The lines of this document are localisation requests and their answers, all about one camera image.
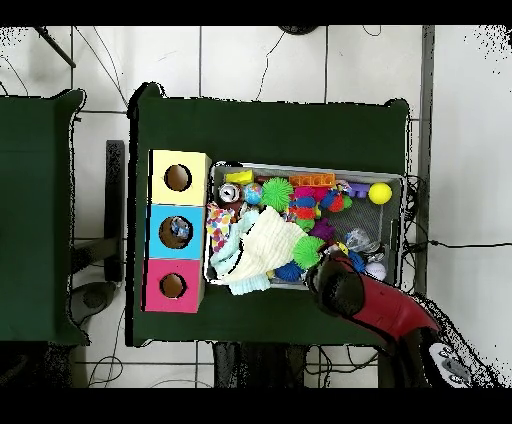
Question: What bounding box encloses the cream cloth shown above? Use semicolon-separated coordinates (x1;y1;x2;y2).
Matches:
221;205;309;286

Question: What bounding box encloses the large green fuzzy ball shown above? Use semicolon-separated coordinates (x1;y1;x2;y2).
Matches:
292;235;326;270

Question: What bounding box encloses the mint green cloth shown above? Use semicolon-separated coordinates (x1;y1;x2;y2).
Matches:
208;208;273;297

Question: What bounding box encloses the crushed clear plastic bottle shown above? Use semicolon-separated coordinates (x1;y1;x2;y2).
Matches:
170;217;191;240

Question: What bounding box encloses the wooden box with three holes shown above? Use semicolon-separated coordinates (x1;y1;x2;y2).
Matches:
141;148;212;314

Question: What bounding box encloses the shallow mesh bin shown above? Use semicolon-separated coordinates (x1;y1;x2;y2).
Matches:
203;160;407;296

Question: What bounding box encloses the green fuzzy ball with eyes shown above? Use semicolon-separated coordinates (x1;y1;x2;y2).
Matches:
261;176;295;213

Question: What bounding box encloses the crushed can with silver end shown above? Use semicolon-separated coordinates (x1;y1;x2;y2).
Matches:
217;182;242;204

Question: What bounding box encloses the colourful patterned cloth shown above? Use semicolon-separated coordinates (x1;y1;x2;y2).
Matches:
205;201;236;254

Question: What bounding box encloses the orange plastic brick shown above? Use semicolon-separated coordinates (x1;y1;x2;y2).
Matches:
288;172;337;188

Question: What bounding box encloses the crushed clear plastic cup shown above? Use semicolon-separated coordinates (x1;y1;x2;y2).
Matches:
344;227;379;254

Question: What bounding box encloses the yellow ball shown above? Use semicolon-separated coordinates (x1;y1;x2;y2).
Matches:
367;181;394;205

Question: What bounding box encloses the white baseball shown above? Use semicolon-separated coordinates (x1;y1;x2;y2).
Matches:
364;261;388;282

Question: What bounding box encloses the black panel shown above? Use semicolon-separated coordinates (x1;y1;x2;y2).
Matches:
104;139;126;283

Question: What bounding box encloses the black cable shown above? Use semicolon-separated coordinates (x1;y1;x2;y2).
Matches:
403;238;512;250

